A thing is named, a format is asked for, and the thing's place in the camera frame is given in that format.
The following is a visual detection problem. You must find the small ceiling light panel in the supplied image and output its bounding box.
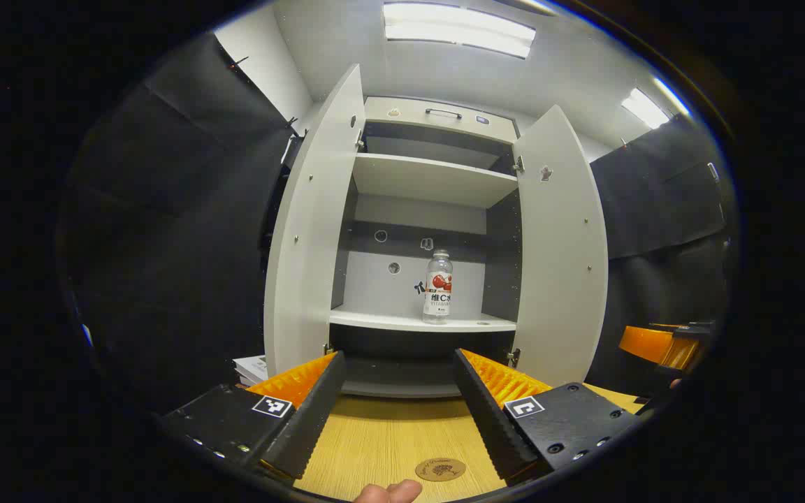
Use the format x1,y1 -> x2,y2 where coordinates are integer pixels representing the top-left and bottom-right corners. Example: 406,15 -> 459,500
621,75 -> 691,131

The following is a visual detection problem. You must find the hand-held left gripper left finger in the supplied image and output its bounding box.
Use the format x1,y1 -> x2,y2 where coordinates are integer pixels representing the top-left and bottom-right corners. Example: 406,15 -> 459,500
158,351 -> 347,483

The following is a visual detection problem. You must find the clear plastic bottle red label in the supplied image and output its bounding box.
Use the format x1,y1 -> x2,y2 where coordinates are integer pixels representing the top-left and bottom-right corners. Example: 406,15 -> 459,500
422,249 -> 454,325

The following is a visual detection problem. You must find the large ceiling light panel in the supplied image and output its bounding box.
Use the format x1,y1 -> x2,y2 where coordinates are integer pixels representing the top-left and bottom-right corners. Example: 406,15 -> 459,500
382,2 -> 537,59

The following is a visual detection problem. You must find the black backdrop cloth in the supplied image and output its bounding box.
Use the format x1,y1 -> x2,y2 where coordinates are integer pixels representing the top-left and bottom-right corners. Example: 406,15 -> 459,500
57,31 -> 735,416

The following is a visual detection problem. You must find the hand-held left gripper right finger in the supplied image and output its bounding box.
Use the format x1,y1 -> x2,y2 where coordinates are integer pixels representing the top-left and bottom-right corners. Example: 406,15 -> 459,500
453,348 -> 644,488

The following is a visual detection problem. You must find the white and grey cabinet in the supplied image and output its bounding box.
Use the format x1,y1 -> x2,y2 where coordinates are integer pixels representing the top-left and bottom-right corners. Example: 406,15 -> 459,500
329,96 -> 522,399

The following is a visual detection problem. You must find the white cabinet door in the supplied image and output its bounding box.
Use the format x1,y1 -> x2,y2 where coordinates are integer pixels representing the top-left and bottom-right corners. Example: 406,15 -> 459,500
263,64 -> 367,378
511,105 -> 609,387

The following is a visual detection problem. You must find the round cork coaster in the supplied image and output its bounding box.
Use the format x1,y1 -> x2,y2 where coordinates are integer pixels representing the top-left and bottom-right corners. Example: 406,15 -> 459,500
415,458 -> 467,483

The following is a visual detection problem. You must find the stack of books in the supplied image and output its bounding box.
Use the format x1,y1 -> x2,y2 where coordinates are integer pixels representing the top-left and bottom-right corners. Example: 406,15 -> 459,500
233,354 -> 269,387

